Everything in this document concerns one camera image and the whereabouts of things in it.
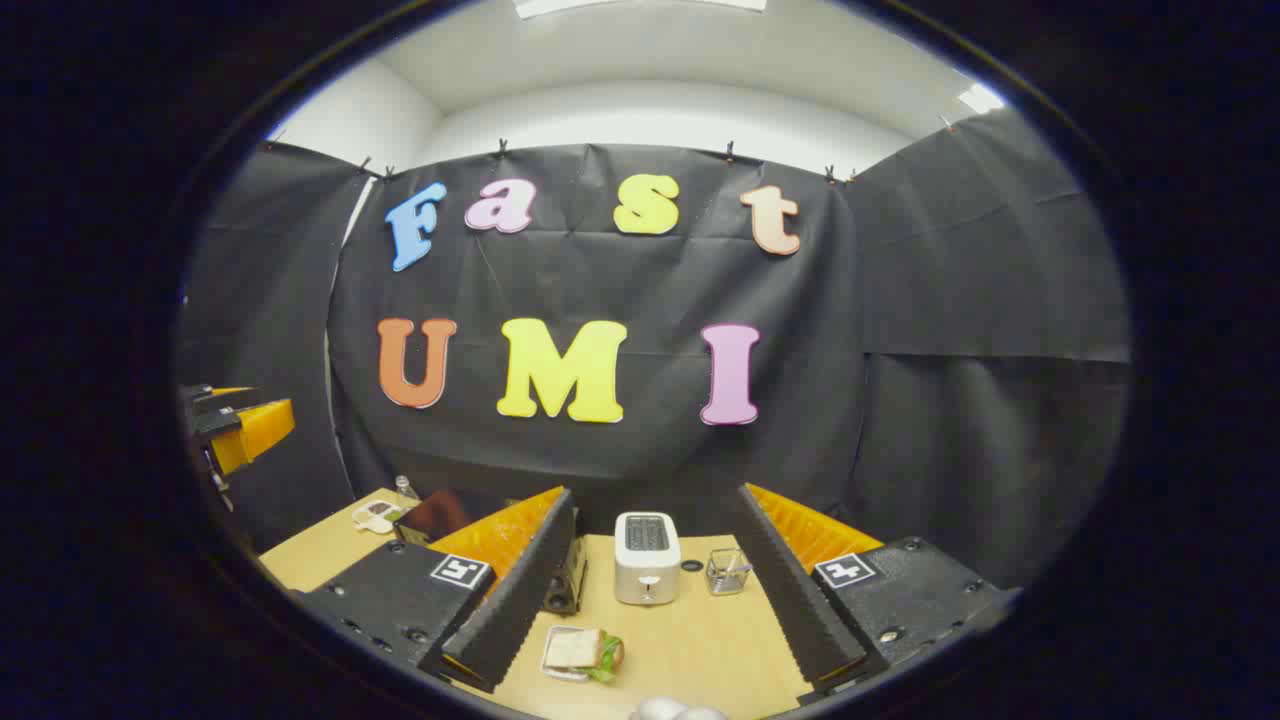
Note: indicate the white toaster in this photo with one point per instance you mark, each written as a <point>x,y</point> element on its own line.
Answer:
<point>647,570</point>

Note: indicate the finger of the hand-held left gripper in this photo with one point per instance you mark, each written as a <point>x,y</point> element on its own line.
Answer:
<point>255,430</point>

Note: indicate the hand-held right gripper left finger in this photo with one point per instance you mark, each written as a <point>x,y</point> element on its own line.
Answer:
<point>520,610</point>

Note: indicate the white sectioned seed dish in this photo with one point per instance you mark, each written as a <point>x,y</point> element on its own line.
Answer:
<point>375,517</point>

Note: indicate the clear plastic water bottle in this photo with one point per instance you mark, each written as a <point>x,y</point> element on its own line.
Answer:
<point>406,490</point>

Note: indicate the white square dish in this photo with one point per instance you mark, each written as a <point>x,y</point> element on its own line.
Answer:
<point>560,674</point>

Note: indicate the long ceiling light panel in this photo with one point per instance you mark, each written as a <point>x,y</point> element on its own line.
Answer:
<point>640,5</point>

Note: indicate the lettuce sandwich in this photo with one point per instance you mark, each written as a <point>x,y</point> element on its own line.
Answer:
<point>580,650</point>

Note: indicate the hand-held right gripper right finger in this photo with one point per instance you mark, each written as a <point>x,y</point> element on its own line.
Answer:
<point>790,610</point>

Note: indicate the black electric oven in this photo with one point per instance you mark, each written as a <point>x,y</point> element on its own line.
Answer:
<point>435,515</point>

